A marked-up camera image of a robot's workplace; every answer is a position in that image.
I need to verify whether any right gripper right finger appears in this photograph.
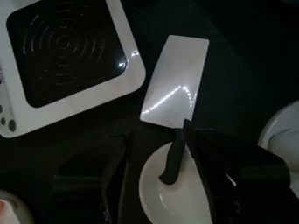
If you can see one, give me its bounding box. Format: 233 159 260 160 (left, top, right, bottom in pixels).
181 118 299 224

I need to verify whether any white round plate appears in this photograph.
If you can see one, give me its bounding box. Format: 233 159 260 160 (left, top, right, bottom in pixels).
137 141 216 224

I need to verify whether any round pale dish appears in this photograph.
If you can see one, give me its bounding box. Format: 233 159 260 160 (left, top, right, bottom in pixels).
256 100 299 200

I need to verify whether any tan toy egg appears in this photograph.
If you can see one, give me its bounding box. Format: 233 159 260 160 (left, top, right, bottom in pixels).
0 189 36 224

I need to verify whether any toy cleaver with black handle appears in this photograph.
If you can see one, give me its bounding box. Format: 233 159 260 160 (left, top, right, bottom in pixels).
137 34 210 186

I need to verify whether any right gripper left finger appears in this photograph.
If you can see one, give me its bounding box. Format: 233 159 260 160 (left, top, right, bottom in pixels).
50 127 132 224

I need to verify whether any white toy induction cooker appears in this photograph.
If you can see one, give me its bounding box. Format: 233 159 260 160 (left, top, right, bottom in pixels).
0 0 146 139

